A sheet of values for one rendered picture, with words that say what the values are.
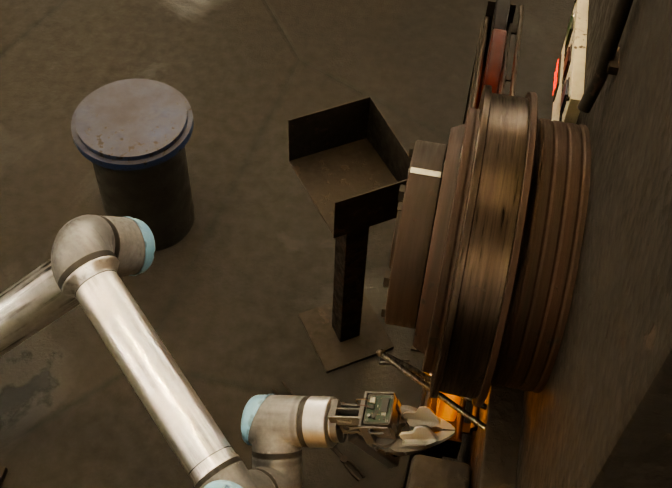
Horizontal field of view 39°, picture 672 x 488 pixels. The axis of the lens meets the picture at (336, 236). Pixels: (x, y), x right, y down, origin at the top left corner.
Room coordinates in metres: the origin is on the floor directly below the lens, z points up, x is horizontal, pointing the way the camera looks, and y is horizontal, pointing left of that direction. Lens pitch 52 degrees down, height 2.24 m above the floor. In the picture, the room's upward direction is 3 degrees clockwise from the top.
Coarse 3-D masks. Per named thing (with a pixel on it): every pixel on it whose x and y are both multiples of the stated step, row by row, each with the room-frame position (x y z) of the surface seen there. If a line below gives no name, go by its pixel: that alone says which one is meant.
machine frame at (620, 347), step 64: (640, 0) 0.91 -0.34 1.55; (640, 64) 0.79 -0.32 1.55; (640, 128) 0.70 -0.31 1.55; (640, 192) 0.61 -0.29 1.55; (640, 256) 0.53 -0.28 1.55; (576, 320) 0.64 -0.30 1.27; (640, 320) 0.46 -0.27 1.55; (576, 384) 0.54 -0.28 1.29; (640, 384) 0.40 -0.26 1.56; (512, 448) 0.67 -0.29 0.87; (576, 448) 0.46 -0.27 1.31; (640, 448) 0.38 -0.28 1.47
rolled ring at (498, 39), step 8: (496, 32) 1.79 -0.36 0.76; (504, 32) 1.79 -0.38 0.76; (496, 40) 1.76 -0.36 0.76; (504, 40) 1.76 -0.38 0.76; (496, 48) 1.74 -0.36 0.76; (504, 48) 1.74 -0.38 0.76; (488, 56) 1.83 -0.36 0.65; (496, 56) 1.72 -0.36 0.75; (488, 64) 1.71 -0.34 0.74; (496, 64) 1.70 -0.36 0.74; (488, 72) 1.69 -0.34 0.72; (496, 72) 1.69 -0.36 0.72; (488, 80) 1.68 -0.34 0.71; (496, 80) 1.68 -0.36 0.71; (496, 88) 1.68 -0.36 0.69
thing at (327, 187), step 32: (288, 128) 1.51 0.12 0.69; (320, 128) 1.54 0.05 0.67; (352, 128) 1.58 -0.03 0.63; (384, 128) 1.52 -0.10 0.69; (320, 160) 1.51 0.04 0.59; (352, 160) 1.51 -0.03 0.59; (384, 160) 1.51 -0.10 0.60; (320, 192) 1.41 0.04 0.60; (352, 192) 1.41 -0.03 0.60; (384, 192) 1.32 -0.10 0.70; (352, 224) 1.29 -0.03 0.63; (352, 256) 1.39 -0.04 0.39; (352, 288) 1.39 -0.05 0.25; (320, 320) 1.44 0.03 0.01; (352, 320) 1.39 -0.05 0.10; (320, 352) 1.34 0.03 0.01; (352, 352) 1.35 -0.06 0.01
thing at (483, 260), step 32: (512, 96) 1.01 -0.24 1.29; (480, 128) 0.89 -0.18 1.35; (512, 128) 0.90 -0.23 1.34; (480, 160) 0.83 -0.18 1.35; (512, 160) 0.84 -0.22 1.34; (480, 192) 0.80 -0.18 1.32; (512, 192) 0.80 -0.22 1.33; (480, 224) 0.76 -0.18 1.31; (512, 224) 0.76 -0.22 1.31; (480, 256) 0.73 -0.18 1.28; (480, 288) 0.70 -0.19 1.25; (448, 320) 0.67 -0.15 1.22; (480, 320) 0.68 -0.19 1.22; (448, 352) 0.66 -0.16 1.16; (480, 352) 0.66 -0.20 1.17; (448, 384) 0.66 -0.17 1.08; (480, 384) 0.65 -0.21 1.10
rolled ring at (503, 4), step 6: (498, 0) 1.93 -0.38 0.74; (504, 0) 1.93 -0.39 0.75; (510, 0) 1.94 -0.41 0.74; (498, 6) 1.92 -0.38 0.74; (504, 6) 1.92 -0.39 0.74; (498, 12) 1.90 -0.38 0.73; (504, 12) 1.90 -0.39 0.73; (498, 18) 1.89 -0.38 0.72; (504, 18) 1.89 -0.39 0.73; (492, 24) 2.00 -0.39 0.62; (498, 24) 1.88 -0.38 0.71; (504, 24) 1.88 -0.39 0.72; (492, 30) 1.87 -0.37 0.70
